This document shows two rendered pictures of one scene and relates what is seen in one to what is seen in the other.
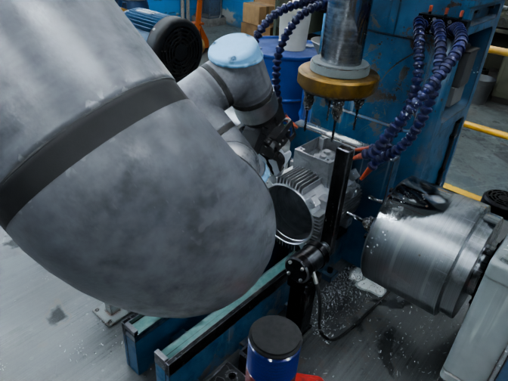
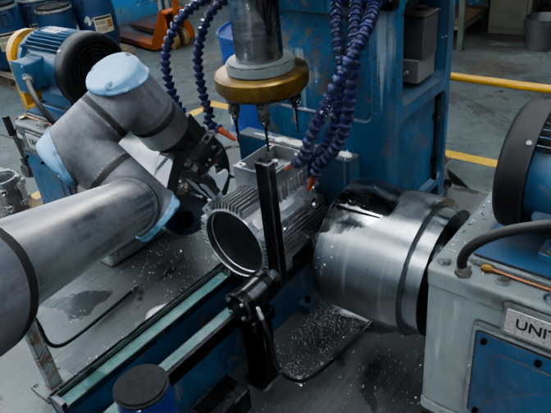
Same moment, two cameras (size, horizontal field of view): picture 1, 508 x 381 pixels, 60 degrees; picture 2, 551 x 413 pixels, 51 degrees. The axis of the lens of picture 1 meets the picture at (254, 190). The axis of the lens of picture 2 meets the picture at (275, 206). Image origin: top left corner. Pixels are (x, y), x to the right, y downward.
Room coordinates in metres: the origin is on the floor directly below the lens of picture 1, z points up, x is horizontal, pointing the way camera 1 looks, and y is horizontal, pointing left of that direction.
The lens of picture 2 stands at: (-0.08, -0.22, 1.68)
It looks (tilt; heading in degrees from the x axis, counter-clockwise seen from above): 32 degrees down; 3
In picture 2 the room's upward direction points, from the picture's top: 7 degrees counter-clockwise
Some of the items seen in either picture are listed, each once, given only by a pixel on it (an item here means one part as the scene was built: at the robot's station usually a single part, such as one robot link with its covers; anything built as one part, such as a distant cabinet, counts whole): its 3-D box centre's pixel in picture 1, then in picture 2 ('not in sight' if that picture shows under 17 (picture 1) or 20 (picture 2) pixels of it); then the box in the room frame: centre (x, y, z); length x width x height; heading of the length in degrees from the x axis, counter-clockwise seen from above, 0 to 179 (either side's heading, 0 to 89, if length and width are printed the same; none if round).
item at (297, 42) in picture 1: (292, 29); not in sight; (3.10, -0.18, 0.99); 0.24 x 0.22 x 0.24; 52
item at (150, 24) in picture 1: (141, 82); (65, 112); (1.32, 0.37, 1.16); 0.33 x 0.26 x 0.42; 51
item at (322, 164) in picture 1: (323, 161); (271, 174); (0.97, -0.17, 1.11); 0.12 x 0.11 x 0.07; 141
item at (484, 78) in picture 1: (478, 89); (541, 33); (4.85, -2.41, 0.14); 0.30 x 0.30 x 0.27
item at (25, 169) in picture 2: not in sight; (31, 146); (1.33, 0.49, 1.07); 0.08 x 0.07 x 0.20; 141
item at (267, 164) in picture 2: (334, 204); (271, 225); (0.76, -0.17, 1.12); 0.04 x 0.03 x 0.26; 141
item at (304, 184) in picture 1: (309, 199); (264, 220); (0.94, -0.14, 1.01); 0.20 x 0.19 x 0.19; 141
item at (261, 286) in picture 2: (358, 263); (328, 287); (0.81, -0.26, 0.92); 0.45 x 0.13 x 0.24; 141
